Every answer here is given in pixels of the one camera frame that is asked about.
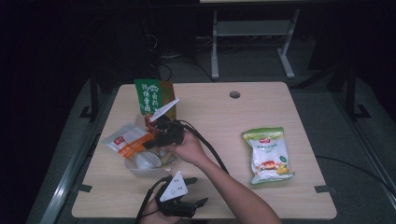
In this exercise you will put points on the white metal desk frame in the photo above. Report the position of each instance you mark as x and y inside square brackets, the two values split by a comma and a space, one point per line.
[252, 28]

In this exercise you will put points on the black table bracket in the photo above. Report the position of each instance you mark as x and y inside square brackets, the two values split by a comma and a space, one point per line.
[323, 188]
[84, 188]

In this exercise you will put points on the grey metal rail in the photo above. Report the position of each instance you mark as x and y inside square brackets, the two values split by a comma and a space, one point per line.
[367, 146]
[67, 183]

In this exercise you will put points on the white and orange clear packet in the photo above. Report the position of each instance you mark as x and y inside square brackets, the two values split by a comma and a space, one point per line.
[130, 143]

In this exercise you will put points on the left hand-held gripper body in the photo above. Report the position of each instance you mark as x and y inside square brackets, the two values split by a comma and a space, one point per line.
[174, 189]

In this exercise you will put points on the person's left hand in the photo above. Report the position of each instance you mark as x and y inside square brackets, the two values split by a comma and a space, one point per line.
[152, 216]

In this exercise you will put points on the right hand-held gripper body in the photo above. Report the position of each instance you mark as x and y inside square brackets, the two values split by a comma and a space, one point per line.
[171, 132]

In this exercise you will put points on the green and red sauce packet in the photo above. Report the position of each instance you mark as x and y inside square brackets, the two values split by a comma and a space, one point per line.
[151, 96]

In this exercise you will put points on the person's right hand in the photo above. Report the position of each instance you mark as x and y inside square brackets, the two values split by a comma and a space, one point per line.
[191, 149]

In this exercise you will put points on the green and white snack packet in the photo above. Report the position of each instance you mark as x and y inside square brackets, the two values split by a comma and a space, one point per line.
[269, 155]

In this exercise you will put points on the black metal stand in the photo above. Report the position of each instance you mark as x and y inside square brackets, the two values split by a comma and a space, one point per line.
[351, 93]
[93, 93]

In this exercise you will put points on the clear plastic container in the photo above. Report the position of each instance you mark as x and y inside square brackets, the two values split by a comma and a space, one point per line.
[146, 172]

